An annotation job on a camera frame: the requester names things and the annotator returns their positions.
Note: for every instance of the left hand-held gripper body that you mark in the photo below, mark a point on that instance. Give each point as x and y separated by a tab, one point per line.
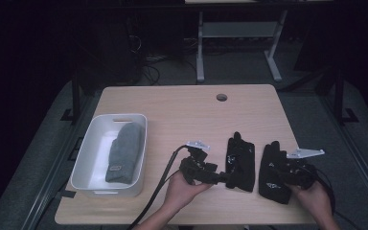
195	169

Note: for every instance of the grey fluffy mitten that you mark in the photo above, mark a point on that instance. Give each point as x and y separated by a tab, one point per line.
124	153

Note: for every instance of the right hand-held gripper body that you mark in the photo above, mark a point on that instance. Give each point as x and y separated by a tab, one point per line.
300	174

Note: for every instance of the white metal desk frame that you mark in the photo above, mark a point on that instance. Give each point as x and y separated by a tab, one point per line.
236	29

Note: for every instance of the black metal stand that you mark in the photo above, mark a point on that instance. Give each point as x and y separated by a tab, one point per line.
339	96
75	96

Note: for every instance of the aluminium floor rail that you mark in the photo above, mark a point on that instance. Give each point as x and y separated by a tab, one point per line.
57	159
351	153

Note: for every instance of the white plastic bin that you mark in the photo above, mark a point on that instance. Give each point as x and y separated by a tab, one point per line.
89	159

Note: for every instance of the black glove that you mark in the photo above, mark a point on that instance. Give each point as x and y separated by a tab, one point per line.
241	166
270	188

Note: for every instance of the person's right hand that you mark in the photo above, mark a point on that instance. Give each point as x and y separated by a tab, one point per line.
314	199

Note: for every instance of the person's left hand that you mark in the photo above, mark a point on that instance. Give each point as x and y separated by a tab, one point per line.
180	195

